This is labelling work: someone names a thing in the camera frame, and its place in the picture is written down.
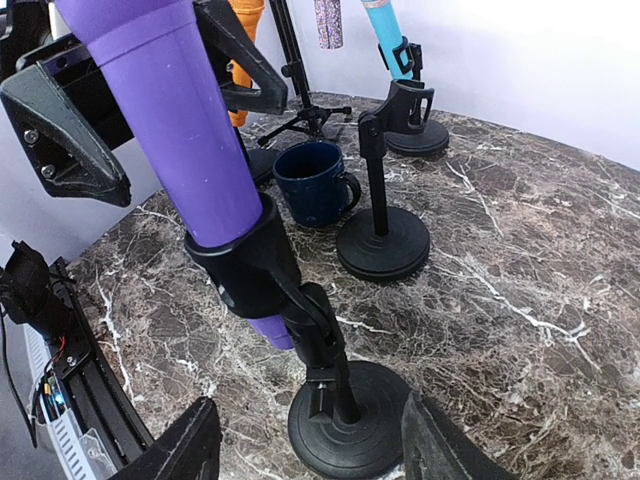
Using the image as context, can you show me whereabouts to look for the black front rail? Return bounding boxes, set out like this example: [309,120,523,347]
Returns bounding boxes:
[1,242,153,471]

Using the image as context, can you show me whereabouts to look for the black round-base stand, teal mic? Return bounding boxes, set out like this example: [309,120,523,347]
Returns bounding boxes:
[375,35,449,158]

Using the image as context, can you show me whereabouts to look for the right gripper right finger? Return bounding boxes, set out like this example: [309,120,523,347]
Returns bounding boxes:
[401,392,516,480]

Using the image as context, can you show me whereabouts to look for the dark blue mug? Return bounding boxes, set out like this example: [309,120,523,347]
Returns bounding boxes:
[272,141,362,228]

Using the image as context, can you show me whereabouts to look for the white slotted cable duct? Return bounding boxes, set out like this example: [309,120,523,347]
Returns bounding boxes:
[23,326,117,479]

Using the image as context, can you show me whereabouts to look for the silver glitter microphone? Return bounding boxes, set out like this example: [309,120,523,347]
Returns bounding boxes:
[314,0,343,50]

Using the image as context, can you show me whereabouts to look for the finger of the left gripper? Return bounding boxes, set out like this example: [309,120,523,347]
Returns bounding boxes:
[193,1,288,115]
[1,62,131,208]

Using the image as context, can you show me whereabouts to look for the black round-base stand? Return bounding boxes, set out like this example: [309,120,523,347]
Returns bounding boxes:
[185,194,410,479]
[375,35,449,158]
[234,127,280,187]
[336,80,434,283]

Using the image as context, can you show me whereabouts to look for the black tripod shock-mount stand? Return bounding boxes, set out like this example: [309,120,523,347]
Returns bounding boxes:
[257,0,352,147]

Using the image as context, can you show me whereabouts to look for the teal blue microphone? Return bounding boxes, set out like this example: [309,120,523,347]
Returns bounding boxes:
[361,0,414,80]

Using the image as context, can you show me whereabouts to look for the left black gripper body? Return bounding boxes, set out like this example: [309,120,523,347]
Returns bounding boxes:
[1,1,133,149]

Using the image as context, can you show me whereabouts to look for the black round-base stand, orange mic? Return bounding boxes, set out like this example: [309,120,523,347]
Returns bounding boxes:
[234,127,280,187]

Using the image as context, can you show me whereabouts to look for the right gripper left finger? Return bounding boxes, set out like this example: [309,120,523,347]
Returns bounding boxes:
[111,397,222,480]

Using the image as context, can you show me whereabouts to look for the purple microphone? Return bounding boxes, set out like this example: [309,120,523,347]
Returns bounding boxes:
[58,1,298,350]

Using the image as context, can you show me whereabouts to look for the orange microphone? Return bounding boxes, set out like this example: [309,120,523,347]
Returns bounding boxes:
[229,0,265,128]

